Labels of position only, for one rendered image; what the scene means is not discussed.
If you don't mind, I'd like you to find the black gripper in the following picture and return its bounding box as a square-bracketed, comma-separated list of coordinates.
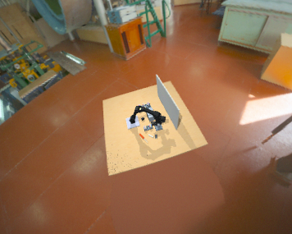
[151, 120, 166, 126]

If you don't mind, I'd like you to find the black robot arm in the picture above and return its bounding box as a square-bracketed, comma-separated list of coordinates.
[129, 106, 166, 124]

